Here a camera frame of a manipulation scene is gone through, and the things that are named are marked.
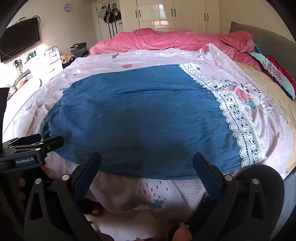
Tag beige crumpled cloth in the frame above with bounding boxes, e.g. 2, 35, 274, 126
60, 53, 76, 64

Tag pink strawberry printed blanket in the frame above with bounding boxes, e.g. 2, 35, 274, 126
7, 43, 294, 214

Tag white hanging bag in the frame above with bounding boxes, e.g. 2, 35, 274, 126
97, 6, 108, 19

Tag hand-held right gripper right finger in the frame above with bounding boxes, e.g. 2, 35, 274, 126
190, 152, 275, 241

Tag dark folded clothes stack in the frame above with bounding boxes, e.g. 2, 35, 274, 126
70, 42, 90, 57

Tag white glossy wardrobe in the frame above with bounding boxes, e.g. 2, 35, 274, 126
120, 0, 221, 35

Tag person's foot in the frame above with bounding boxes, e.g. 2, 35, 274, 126
170, 222, 193, 241

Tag grey padded headboard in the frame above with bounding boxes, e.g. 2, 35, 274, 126
229, 21, 296, 78

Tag white drawer cabinet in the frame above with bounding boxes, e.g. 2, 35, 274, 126
44, 45, 62, 75

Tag blue denim pants lace trim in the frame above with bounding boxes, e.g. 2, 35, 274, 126
39, 62, 270, 181

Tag black television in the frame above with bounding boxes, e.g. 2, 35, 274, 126
0, 17, 41, 63

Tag beige bed sheet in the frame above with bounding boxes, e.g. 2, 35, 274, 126
233, 61, 296, 131

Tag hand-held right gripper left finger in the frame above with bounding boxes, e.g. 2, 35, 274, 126
24, 152, 101, 241

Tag white door with hooks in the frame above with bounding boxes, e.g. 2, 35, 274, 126
91, 0, 124, 42

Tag black striped hanging bag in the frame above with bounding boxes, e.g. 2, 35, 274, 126
103, 3, 122, 24

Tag pink duvet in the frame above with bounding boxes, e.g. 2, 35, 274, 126
90, 28, 263, 70

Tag floral patterned cloth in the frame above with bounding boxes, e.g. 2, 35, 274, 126
248, 44, 296, 100

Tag cluttered white desk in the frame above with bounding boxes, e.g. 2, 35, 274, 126
11, 52, 43, 93

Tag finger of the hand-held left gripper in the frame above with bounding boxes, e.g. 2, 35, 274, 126
7, 134, 43, 147
10, 136, 64, 154

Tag person's left hand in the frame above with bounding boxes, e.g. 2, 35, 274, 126
18, 177, 26, 195

